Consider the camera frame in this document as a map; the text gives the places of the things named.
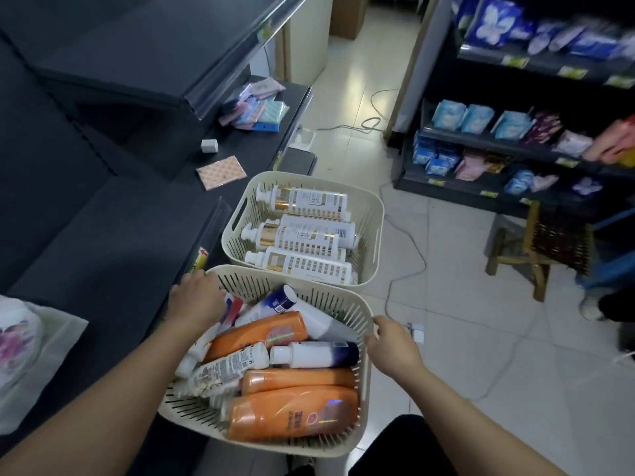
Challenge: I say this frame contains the large cardboard box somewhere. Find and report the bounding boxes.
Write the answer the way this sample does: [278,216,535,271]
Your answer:
[329,0,370,41]

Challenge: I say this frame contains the grey floor cable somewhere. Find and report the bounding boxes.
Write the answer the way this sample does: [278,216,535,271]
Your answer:
[379,180,429,325]

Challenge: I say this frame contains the white floor cable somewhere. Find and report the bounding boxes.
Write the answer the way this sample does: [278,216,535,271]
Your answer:
[317,87,400,137]

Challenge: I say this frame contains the pink patterned flat packet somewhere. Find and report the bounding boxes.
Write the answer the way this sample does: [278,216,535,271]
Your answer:
[195,155,248,192]

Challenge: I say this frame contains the white floral bowl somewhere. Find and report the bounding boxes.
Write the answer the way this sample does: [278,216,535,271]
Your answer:
[0,294,46,407]

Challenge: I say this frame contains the person's right hand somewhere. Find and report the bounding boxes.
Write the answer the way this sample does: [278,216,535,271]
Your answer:
[364,315,427,380]

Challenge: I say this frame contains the person's left hand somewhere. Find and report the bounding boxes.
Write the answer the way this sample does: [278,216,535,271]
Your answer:
[166,268,227,338]

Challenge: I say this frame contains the Dove bottle blue bottom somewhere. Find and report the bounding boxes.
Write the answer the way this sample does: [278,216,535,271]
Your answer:
[233,284,298,329]
[269,340,360,370]

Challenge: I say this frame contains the white door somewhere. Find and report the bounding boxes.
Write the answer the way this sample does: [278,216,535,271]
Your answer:
[285,0,334,90]

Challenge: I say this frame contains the person's left forearm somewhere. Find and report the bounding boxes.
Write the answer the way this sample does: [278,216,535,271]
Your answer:
[0,319,199,476]

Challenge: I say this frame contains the dark grey shelf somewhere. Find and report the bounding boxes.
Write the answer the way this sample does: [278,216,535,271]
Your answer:
[0,0,314,476]

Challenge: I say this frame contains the cream slotted plastic basket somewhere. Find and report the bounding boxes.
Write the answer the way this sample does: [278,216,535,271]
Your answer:
[220,170,386,288]
[157,264,374,459]

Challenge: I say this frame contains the black store rack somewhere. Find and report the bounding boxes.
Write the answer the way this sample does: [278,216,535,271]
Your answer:
[392,0,635,223]

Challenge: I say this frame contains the person's black trousers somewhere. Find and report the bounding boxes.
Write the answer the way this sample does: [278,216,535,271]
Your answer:
[349,415,456,476]

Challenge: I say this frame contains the row of small pastel packets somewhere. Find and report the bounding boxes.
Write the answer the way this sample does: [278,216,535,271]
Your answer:
[411,136,604,196]

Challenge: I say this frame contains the pile of pastel small packets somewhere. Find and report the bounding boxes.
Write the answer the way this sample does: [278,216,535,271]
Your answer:
[218,77,290,134]

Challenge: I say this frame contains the Dove bottle pink bottom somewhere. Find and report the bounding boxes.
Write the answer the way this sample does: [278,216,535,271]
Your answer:
[218,294,245,329]

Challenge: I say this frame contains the row of blue pink packets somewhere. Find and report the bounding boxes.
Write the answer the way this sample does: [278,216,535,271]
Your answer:
[430,99,635,169]

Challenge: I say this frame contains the wooden woven stool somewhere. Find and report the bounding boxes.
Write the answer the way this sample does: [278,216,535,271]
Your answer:
[485,198,595,303]

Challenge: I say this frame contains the row of blue white packets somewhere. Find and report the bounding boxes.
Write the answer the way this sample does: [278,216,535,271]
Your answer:
[454,0,635,63]

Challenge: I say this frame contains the white square dish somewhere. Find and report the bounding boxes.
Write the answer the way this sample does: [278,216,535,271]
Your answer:
[0,297,89,437]

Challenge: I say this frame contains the blue plastic stool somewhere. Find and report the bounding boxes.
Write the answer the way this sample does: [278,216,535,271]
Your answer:
[574,208,635,293]

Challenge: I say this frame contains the person's right forearm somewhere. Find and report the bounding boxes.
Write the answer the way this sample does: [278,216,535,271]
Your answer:
[399,361,554,476]

